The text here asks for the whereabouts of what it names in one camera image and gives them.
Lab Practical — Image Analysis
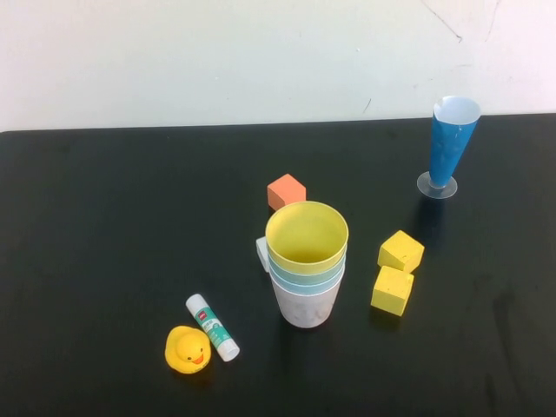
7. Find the yellow plastic cup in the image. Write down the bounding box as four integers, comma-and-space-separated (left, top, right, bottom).
265, 201, 349, 275

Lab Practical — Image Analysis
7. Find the green plastic cup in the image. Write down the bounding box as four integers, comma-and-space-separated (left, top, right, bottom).
268, 254, 348, 288

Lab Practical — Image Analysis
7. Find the light blue plastic cup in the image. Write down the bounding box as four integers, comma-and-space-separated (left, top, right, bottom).
268, 262, 347, 296

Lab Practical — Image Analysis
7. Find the yellow foam cube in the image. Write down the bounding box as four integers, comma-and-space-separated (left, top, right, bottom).
370, 265, 415, 318
377, 229, 426, 274

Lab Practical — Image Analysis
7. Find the orange foam cube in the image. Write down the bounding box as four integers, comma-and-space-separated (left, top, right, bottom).
267, 173, 308, 210

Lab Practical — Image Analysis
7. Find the white foam cube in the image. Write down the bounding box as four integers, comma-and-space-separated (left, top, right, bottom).
255, 236, 271, 274

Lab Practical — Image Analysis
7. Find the pink plastic cup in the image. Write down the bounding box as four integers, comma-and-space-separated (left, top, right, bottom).
269, 264, 346, 328

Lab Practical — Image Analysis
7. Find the white green glue stick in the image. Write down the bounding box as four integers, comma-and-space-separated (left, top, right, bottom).
185, 294, 241, 363

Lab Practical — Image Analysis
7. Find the clear round plastic stand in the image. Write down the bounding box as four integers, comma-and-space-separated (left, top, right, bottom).
416, 170, 459, 200

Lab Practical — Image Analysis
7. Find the yellow rubber duck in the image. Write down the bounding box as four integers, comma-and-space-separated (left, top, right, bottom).
163, 326, 214, 374

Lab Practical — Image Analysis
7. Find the blue cone glass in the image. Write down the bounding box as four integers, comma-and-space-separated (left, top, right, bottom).
431, 95, 482, 189

